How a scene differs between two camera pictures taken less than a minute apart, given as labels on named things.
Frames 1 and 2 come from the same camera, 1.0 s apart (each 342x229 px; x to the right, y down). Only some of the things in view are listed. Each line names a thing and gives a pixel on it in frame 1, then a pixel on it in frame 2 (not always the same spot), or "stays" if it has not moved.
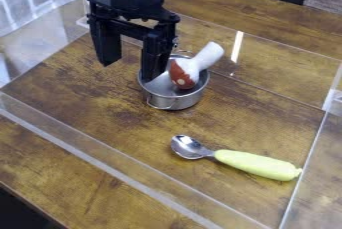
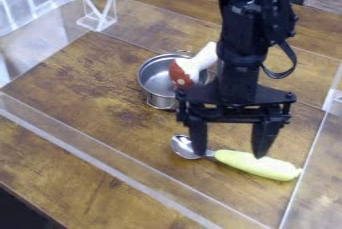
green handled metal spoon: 249,163 stays
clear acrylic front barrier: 65,181 stays
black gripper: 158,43 → 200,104
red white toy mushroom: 185,68 stays
